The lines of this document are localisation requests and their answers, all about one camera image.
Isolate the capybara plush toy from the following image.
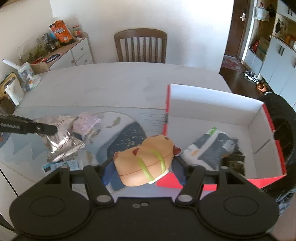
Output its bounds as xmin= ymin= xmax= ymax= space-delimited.
xmin=113 ymin=135 xmax=181 ymax=187

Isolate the white dark plastic bag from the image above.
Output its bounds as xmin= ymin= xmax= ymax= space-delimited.
xmin=180 ymin=128 xmax=238 ymax=171

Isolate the black snack packet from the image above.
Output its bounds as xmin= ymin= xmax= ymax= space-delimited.
xmin=221 ymin=152 xmax=245 ymax=176

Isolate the light blue small carton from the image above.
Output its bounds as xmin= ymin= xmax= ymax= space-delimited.
xmin=42 ymin=160 xmax=83 ymax=175

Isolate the white blue tissue pack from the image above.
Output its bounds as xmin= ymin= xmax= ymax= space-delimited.
xmin=18 ymin=62 xmax=41 ymax=92

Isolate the silver foil snack bag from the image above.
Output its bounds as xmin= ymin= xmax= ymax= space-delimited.
xmin=35 ymin=115 xmax=85 ymax=163

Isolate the pink wrapped bread packet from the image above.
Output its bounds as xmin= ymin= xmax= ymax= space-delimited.
xmin=73 ymin=112 xmax=101 ymax=140

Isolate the red cardboard shoe box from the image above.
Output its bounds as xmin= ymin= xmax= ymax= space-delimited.
xmin=163 ymin=84 xmax=287 ymax=188

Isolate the small cardboard box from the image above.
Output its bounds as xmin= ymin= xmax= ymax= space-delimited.
xmin=30 ymin=62 xmax=50 ymax=74

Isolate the white sideboard cabinet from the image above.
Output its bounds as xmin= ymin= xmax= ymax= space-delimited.
xmin=44 ymin=33 xmax=94 ymax=70

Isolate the orange snack bag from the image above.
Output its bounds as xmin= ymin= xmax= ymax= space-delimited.
xmin=49 ymin=20 xmax=74 ymax=46

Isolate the brown wooden chair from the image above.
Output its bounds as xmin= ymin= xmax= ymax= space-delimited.
xmin=114 ymin=28 xmax=168 ymax=63

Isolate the brown wooden door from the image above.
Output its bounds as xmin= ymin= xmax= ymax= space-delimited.
xmin=224 ymin=0 xmax=250 ymax=57

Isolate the white wall cabinet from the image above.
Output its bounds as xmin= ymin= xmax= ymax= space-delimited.
xmin=244 ymin=1 xmax=295 ymax=108

